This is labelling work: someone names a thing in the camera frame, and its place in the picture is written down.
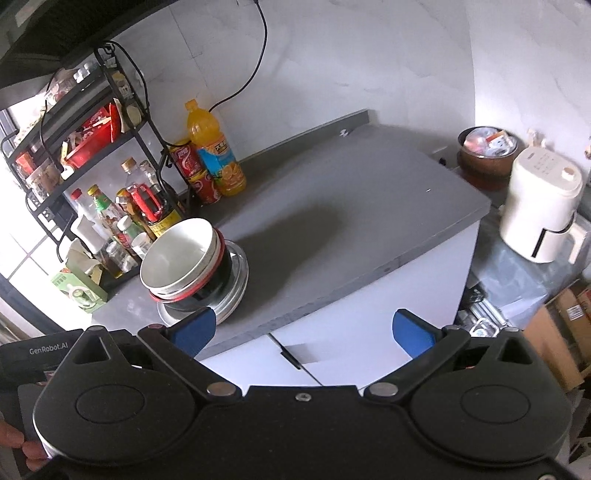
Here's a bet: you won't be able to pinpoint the large flower pattern plate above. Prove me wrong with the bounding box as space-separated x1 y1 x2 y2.
157 240 249 326

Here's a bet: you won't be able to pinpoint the white ceramic bowl front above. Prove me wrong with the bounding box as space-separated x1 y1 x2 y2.
138 217 218 293

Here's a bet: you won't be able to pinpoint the red and black bowl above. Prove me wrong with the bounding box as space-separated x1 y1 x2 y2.
149 229 231 312

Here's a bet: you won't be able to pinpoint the person's left hand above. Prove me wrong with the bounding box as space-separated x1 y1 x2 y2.
0 420 49 471

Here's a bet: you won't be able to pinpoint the green tissue box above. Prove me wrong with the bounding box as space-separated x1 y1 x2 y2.
52 239 108 314

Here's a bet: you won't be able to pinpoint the cardboard box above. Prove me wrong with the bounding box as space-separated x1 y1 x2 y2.
524 280 591 392

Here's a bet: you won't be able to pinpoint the clear salt jar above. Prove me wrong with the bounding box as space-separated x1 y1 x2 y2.
105 240 138 278

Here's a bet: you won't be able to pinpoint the white cabinet doors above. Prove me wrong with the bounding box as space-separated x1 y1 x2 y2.
200 224 479 390

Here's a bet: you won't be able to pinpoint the small white pill bottle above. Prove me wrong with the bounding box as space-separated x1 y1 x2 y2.
131 232 153 260

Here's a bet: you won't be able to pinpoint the green label sauce bottle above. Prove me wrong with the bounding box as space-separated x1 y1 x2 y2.
87 184 122 232

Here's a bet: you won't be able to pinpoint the white air fryer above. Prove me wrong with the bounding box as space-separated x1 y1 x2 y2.
500 147 588 265

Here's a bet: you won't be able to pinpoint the yellow cap sauce bottle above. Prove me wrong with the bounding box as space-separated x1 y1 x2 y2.
115 188 143 227

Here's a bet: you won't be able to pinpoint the large soy sauce bottle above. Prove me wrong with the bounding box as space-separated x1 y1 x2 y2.
121 157 182 238

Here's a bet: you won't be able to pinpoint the black metal spice rack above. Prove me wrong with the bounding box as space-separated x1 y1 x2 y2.
5 40 197 259

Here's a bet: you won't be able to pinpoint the brown pot with packets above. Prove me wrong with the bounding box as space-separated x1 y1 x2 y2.
458 126 523 191

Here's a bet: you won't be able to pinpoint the red cola can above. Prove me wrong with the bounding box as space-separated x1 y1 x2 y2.
170 142 221 205

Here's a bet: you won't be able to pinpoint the red plastic basket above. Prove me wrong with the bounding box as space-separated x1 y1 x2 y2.
64 102 121 169

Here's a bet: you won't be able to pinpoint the orange juice bottle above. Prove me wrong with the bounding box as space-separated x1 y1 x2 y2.
185 99 247 197

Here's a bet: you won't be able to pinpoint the black power cable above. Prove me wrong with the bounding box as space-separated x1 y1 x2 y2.
208 0 270 113

